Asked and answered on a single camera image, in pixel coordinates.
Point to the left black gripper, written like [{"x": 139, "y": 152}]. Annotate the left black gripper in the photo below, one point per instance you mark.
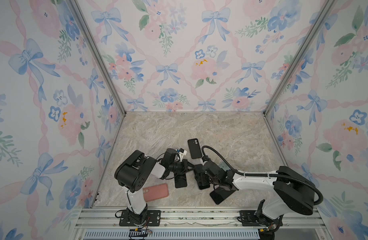
[{"x": 184, "y": 166}]

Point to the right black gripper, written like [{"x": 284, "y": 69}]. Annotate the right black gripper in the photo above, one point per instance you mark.
[{"x": 201, "y": 178}]

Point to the blue phone black screen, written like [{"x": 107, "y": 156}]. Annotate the blue phone black screen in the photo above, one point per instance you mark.
[{"x": 203, "y": 181}]

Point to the black phone case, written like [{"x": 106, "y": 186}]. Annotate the black phone case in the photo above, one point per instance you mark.
[{"x": 195, "y": 149}]

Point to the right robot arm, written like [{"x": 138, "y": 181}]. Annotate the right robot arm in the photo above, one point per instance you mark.
[{"x": 292, "y": 193}]

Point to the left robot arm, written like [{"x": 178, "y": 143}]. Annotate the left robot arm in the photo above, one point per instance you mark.
[{"x": 133, "y": 173}]

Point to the black phone left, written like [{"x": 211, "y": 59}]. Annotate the black phone left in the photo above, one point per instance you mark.
[{"x": 180, "y": 181}]

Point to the black phone right tilted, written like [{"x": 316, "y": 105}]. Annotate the black phone right tilted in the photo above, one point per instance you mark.
[{"x": 219, "y": 194}]

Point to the light blue phone case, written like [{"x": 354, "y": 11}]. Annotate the light blue phone case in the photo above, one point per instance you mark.
[{"x": 224, "y": 166}]

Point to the pink phone case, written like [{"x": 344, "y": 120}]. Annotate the pink phone case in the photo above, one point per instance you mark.
[{"x": 155, "y": 192}]

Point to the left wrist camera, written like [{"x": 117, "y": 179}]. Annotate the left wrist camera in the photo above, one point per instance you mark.
[{"x": 175, "y": 155}]

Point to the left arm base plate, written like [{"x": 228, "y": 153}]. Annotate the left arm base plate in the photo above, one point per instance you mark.
[{"x": 150, "y": 218}]

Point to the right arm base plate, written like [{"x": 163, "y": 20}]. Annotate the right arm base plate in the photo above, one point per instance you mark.
[{"x": 248, "y": 218}]

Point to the aluminium rail frame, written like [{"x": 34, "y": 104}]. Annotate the aluminium rail frame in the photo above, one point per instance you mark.
[{"x": 192, "y": 215}]

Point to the left aluminium corner post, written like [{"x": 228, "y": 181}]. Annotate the left aluminium corner post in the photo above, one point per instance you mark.
[{"x": 82, "y": 24}]

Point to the aluminium corner post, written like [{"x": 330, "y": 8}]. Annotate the aluminium corner post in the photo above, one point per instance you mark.
[
  {"x": 82, "y": 24},
  {"x": 322, "y": 16}
]

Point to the right aluminium corner post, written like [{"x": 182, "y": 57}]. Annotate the right aluminium corner post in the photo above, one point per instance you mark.
[{"x": 322, "y": 16}]

